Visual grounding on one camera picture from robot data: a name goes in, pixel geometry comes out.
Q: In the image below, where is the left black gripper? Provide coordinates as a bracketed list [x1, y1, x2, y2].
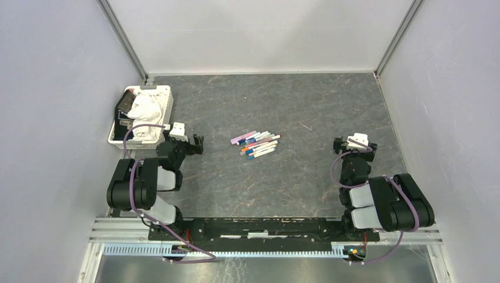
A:
[163, 130, 203, 170]

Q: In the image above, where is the white marker light-blue cap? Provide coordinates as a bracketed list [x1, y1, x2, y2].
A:
[247, 147, 276, 160]

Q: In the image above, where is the white marker blue cap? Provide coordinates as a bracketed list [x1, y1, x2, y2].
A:
[241, 140, 278, 152]

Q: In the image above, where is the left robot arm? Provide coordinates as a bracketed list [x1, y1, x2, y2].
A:
[106, 134, 204, 241]

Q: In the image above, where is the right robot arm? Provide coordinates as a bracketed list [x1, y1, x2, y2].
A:
[333, 133, 435, 241]

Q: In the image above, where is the lilac highlighter pen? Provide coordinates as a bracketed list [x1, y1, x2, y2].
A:
[231, 130, 256, 144]

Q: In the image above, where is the white plastic basket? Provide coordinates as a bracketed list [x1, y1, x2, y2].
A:
[108, 85, 173, 150]

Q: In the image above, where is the white crumpled cloth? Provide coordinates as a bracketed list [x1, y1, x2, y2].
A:
[127, 90, 167, 142]

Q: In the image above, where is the white marker dark-blue cap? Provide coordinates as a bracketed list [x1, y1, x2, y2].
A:
[236, 131, 269, 145]

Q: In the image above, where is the white marker green cap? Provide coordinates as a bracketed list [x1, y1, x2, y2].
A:
[238, 131, 271, 145]

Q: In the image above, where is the white marker red cap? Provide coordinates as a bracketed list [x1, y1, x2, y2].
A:
[255, 134, 281, 145]

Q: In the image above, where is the black box in basket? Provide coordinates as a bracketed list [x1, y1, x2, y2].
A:
[113, 90, 136, 140]

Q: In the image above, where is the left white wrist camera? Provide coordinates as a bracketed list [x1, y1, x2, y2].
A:
[169, 122, 189, 142]

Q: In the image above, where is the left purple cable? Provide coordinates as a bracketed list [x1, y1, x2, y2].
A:
[123, 123, 217, 264]

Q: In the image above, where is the purple cable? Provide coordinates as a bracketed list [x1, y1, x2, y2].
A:
[331, 139, 420, 266]
[123, 123, 217, 264]

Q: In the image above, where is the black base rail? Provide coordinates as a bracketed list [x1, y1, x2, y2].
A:
[170, 218, 380, 252]

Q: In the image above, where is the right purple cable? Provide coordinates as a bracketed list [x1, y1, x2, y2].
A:
[331, 139, 420, 266]

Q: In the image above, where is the slotted cable duct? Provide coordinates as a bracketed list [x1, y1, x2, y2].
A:
[102, 243, 347, 258]

